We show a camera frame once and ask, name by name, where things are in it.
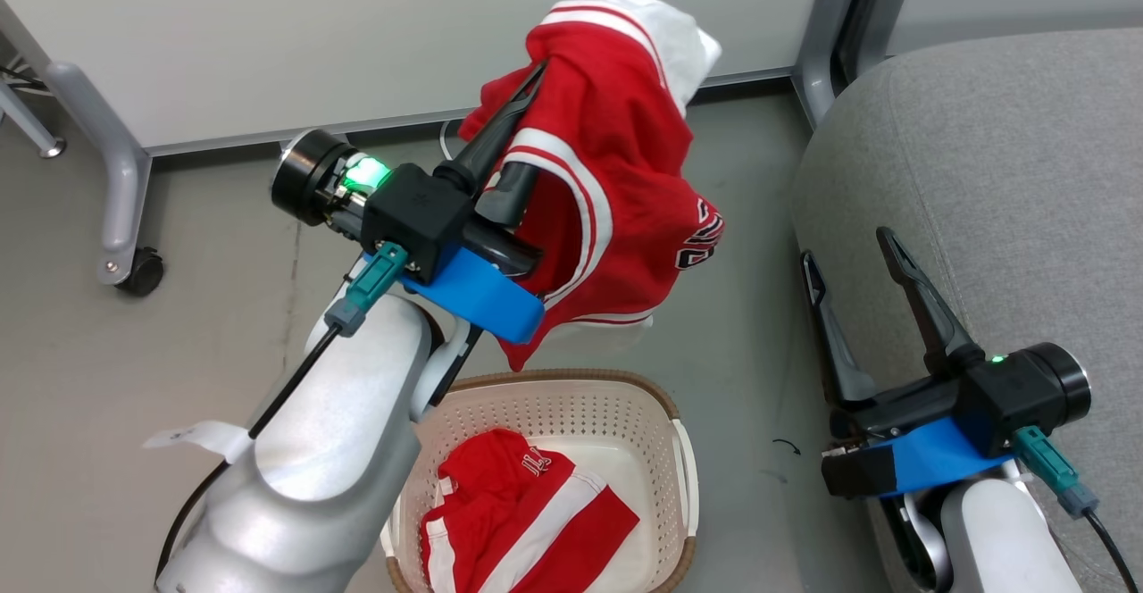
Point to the red basketball jersey white trim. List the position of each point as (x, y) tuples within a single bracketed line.
[(616, 173)]

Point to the red shorts white stripes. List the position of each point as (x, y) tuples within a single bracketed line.
[(500, 495)]

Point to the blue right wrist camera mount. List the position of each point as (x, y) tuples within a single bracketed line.
[(938, 459)]

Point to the white cloth garment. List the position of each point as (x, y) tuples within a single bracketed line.
[(679, 35)]

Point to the grey curved partition leg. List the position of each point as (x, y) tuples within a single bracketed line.
[(817, 48), (884, 12)]

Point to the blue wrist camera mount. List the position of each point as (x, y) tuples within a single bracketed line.
[(938, 459), (478, 298)]

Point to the white plastic basket brown rim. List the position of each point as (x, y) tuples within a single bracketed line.
[(643, 423)]

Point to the grey partition leg with caster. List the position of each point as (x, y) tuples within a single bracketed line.
[(120, 173)]

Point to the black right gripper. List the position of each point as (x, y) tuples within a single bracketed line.
[(1009, 392)]

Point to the black caster wheel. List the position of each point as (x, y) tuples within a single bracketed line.
[(143, 273)]

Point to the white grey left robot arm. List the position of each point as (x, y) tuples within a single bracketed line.
[(339, 414)]

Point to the white paper tag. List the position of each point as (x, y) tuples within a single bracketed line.
[(201, 438)]

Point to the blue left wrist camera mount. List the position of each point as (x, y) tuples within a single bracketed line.
[(478, 298)]

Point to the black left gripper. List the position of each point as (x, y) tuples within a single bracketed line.
[(415, 213)]

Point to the grey fabric sofa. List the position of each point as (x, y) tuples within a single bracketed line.
[(1009, 182)]

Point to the thin grey partition leg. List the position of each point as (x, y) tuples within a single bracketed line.
[(31, 124)]

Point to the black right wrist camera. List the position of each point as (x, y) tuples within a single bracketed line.
[(853, 472)]

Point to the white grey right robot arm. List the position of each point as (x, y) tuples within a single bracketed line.
[(991, 539)]

